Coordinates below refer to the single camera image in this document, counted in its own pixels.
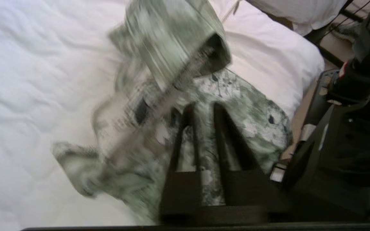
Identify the green patterned shirt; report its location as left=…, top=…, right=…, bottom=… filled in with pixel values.
left=52, top=0, right=294, bottom=226

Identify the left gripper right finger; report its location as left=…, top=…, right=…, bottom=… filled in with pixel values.
left=213, top=102, right=283, bottom=210

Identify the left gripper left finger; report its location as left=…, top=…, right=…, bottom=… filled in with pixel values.
left=160, top=103, right=203, bottom=214

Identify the grey shoe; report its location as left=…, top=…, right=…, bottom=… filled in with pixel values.
left=330, top=22, right=361, bottom=44

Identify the white bedding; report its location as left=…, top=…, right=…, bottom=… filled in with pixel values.
left=246, top=0, right=349, bottom=36

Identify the white bed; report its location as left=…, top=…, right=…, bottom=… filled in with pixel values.
left=0, top=0, right=326, bottom=231

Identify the black bed frame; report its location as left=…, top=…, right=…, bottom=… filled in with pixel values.
left=304, top=0, right=365, bottom=68

